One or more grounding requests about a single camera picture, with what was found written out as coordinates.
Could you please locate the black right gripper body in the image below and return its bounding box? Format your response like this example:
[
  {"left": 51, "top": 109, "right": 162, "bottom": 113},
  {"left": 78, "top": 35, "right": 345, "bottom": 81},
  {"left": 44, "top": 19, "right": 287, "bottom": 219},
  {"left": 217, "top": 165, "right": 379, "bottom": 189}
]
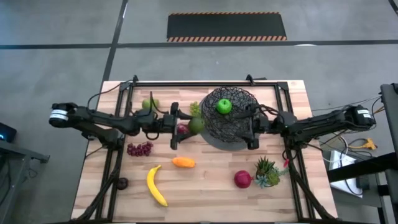
[{"left": 252, "top": 113, "right": 274, "bottom": 134}]

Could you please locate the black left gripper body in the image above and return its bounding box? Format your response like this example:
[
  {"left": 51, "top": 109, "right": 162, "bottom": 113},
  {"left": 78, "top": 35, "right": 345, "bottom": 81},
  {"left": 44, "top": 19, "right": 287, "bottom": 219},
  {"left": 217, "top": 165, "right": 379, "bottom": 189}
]
[{"left": 157, "top": 112, "right": 179, "bottom": 134}]

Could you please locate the green grape bunch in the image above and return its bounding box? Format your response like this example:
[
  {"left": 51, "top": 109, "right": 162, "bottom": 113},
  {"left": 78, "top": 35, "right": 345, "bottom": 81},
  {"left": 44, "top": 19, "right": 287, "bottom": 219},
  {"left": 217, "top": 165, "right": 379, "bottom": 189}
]
[{"left": 189, "top": 101, "right": 202, "bottom": 118}]

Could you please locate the yellow orange mango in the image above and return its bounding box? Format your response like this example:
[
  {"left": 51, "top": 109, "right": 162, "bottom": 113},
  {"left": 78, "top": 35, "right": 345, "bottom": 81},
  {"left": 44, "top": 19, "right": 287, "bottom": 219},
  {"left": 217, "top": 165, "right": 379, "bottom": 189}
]
[{"left": 171, "top": 156, "right": 197, "bottom": 169}]

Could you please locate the small green leafy vegetable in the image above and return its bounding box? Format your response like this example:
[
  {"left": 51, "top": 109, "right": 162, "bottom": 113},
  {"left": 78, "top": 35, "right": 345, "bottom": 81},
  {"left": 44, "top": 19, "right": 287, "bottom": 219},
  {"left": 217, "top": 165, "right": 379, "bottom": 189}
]
[{"left": 188, "top": 117, "right": 206, "bottom": 135}]

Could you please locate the green pear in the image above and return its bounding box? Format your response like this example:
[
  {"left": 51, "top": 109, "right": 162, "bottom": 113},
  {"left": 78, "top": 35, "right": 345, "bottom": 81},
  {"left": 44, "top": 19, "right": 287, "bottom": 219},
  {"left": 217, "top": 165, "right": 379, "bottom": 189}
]
[{"left": 142, "top": 98, "right": 160, "bottom": 111}]

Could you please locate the black woven wire basket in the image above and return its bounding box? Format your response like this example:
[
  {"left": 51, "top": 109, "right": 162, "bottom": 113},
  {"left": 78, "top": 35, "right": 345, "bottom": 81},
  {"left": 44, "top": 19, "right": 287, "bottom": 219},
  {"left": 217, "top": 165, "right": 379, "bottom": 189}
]
[{"left": 200, "top": 86, "right": 261, "bottom": 144}]

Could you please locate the green apple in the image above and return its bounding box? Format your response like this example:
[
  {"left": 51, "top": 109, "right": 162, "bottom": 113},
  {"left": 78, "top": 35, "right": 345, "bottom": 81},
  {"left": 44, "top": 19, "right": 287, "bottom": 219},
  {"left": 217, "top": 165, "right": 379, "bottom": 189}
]
[{"left": 216, "top": 98, "right": 233, "bottom": 115}]

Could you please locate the red grape bunch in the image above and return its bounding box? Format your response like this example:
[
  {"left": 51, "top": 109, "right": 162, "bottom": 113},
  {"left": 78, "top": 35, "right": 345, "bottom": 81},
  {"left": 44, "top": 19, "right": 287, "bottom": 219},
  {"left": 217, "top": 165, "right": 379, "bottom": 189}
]
[{"left": 126, "top": 141, "right": 154, "bottom": 157}]

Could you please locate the large red apple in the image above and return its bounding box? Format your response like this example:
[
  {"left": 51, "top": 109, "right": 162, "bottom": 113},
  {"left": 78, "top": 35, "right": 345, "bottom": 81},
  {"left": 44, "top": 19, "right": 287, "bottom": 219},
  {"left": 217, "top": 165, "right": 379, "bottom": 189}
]
[{"left": 233, "top": 169, "right": 254, "bottom": 189}]

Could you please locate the yellow banana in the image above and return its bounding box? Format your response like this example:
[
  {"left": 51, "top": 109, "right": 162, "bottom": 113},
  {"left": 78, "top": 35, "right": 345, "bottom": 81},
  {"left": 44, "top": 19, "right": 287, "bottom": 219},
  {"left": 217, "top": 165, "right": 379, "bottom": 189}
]
[{"left": 146, "top": 164, "right": 169, "bottom": 208}]

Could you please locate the round grey placemat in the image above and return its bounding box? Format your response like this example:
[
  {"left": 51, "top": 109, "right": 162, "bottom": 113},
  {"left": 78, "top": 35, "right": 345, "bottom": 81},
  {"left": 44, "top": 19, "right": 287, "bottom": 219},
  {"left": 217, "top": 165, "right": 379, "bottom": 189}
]
[{"left": 198, "top": 123, "right": 261, "bottom": 152}]

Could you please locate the potted succulent plant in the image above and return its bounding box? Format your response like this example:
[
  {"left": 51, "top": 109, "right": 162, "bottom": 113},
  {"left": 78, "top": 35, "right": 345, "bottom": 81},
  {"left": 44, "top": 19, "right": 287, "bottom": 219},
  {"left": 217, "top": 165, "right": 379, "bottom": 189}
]
[{"left": 254, "top": 155, "right": 289, "bottom": 189}]

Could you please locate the dark brown round object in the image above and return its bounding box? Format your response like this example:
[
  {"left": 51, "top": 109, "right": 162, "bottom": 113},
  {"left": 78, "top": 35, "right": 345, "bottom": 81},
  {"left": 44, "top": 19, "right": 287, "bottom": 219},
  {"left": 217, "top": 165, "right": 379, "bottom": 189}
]
[{"left": 116, "top": 177, "right": 129, "bottom": 191}]

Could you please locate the black hazard-striped floor mat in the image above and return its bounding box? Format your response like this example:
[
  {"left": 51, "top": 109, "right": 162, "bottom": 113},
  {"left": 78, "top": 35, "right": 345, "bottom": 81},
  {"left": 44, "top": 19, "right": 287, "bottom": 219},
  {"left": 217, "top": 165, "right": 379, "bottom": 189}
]
[{"left": 166, "top": 11, "right": 288, "bottom": 43}]

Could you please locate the white sheet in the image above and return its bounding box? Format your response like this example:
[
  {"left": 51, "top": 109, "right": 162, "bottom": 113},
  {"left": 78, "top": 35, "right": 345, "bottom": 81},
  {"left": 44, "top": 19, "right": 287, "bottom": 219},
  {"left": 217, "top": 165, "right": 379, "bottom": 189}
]
[{"left": 328, "top": 149, "right": 364, "bottom": 198}]

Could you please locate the yellow power plug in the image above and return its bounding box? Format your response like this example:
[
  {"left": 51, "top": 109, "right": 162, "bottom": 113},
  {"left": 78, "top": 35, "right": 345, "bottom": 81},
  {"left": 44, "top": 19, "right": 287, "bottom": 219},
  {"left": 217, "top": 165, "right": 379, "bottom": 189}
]
[{"left": 348, "top": 138, "right": 378, "bottom": 151}]

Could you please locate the black metal stand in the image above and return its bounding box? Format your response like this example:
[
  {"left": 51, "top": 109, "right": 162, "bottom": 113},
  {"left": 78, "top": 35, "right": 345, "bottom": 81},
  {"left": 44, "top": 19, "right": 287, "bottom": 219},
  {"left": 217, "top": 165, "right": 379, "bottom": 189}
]
[{"left": 326, "top": 83, "right": 398, "bottom": 224}]

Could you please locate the blue lit device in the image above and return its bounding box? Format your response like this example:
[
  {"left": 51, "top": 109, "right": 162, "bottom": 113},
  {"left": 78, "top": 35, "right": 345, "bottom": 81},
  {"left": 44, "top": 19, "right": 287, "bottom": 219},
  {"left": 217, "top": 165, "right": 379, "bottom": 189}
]
[{"left": 0, "top": 122, "right": 18, "bottom": 144}]

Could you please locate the black side desk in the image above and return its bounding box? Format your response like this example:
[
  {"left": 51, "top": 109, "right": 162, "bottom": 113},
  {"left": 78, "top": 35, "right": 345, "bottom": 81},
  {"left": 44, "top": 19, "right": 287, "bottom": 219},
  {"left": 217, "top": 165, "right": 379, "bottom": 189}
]
[{"left": 0, "top": 121, "right": 50, "bottom": 224}]

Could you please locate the black aluminium rig frame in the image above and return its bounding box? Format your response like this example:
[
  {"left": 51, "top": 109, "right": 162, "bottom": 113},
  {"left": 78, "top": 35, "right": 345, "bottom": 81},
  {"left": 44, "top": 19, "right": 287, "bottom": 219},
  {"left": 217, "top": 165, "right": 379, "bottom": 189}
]
[{"left": 73, "top": 74, "right": 336, "bottom": 222}]

